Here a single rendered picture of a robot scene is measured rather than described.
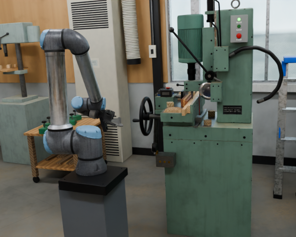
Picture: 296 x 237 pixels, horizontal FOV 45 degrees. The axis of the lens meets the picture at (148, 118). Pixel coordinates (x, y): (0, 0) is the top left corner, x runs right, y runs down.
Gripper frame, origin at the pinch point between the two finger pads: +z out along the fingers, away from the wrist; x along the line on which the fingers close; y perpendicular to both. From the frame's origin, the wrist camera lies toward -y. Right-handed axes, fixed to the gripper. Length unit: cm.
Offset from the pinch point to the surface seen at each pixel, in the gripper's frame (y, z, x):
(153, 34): 56, -33, 135
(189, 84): 44, 36, 8
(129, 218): -71, 27, 5
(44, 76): -38, -157, 152
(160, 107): 21.7, 21.8, 7.6
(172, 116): 25.2, 35.0, -15.4
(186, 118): 28, 44, -15
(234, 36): 83, 54, -6
